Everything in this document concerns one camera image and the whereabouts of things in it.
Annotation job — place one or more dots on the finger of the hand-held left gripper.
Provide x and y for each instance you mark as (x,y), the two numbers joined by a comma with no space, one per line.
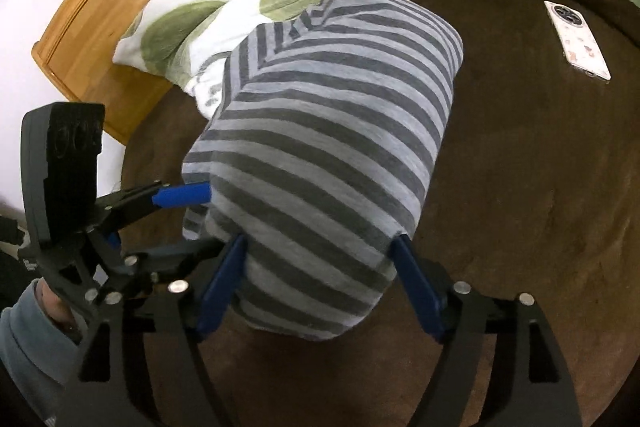
(185,195)
(190,252)

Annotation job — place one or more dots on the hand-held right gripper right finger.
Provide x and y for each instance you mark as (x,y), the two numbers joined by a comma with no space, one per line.
(415,287)

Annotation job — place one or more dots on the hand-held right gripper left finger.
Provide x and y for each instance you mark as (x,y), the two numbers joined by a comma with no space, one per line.
(225,282)

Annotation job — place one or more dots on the grey striped hoodie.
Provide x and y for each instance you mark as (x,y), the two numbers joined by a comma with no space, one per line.
(325,132)

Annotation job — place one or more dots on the person's left forearm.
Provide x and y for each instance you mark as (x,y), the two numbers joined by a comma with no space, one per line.
(30,357)

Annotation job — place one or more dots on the wooden headboard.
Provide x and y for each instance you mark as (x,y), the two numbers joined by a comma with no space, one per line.
(100,17)

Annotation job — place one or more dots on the bear print pillow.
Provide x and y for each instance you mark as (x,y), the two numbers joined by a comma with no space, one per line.
(200,7)

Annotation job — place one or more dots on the white phone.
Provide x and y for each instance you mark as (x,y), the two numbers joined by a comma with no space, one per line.
(575,39)

